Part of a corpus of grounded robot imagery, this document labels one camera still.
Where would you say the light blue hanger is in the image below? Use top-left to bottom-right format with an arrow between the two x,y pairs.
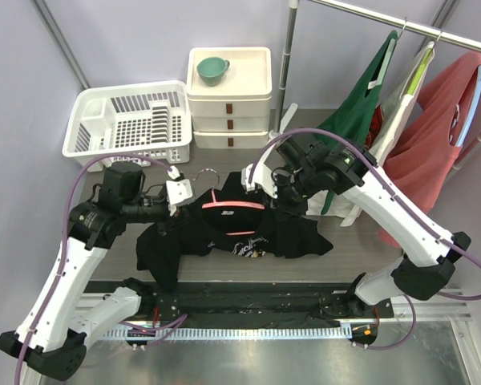
450,65 -> 481,147

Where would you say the white plastic basket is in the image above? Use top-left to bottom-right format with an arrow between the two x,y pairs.
62,80 -> 192,172

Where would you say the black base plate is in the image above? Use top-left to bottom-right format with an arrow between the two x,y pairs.
83,279 -> 394,328

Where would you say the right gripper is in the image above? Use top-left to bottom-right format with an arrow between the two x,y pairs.
261,166 -> 319,222

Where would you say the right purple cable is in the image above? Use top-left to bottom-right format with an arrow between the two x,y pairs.
249,128 -> 481,352

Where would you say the white t shirt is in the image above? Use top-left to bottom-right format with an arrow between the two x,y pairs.
304,42 -> 436,228

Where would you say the pink hanger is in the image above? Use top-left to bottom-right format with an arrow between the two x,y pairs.
195,172 -> 268,236

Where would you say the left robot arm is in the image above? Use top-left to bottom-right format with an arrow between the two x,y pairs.
0,161 -> 192,384

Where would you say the green t shirt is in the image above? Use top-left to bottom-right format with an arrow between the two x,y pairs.
307,30 -> 398,218

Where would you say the purple cable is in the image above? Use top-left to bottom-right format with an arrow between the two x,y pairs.
14,154 -> 189,385
249,128 -> 481,352

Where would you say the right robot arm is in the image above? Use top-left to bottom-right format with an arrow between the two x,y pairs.
271,128 -> 471,317

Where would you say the lime green hanger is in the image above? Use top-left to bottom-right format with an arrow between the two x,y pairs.
406,38 -> 439,95

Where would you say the white cable duct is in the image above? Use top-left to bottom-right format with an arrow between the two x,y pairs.
102,324 -> 352,342

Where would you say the salmon pink t shirt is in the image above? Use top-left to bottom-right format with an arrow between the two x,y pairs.
378,50 -> 481,248

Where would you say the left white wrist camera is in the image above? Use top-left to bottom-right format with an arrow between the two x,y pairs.
165,166 -> 194,216

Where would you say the black t shirt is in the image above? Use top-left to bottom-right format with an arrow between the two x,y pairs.
135,194 -> 333,292

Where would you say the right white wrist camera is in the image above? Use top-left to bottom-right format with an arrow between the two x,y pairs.
240,163 -> 277,199

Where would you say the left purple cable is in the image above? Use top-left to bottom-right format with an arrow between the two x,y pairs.
14,154 -> 189,385

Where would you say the white drawer unit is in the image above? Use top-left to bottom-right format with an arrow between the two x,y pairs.
186,47 -> 273,149

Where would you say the green cup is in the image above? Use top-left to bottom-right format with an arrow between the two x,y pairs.
196,57 -> 230,87

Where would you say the metal clothes rack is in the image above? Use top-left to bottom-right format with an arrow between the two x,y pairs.
269,1 -> 481,175

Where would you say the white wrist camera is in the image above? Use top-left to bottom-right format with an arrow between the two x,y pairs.
240,163 -> 277,199
165,166 -> 194,216

